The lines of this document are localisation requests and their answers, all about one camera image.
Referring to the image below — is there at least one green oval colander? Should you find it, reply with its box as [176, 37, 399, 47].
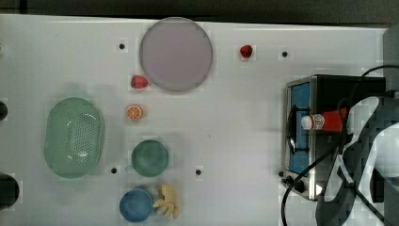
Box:
[44, 97, 105, 179]

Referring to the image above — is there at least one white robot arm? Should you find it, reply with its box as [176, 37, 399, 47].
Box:
[315, 25, 398, 226]

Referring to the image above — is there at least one orange slice toy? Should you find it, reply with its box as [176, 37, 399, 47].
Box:
[126, 105, 143, 121]

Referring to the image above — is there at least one red plush ketchup bottle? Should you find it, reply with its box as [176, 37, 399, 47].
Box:
[300, 108, 348, 133]

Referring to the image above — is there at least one small red tomato toy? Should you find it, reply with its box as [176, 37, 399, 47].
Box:
[240, 45, 253, 58]

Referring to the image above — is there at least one yellow plush banana bunch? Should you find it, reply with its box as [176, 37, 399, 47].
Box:
[152, 184, 181, 218]

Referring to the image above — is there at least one green mug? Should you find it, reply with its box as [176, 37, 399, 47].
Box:
[125, 139, 169, 177]

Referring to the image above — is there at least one red strawberry toy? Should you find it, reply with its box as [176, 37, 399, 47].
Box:
[131, 75, 149, 89]

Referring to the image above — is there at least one blue mug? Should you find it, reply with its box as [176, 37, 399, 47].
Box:
[120, 187, 153, 223]

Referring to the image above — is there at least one silver black toaster oven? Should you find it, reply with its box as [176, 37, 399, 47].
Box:
[278, 73, 387, 202]

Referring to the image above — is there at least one grey round plate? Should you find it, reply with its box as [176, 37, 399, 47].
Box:
[139, 17, 213, 91]

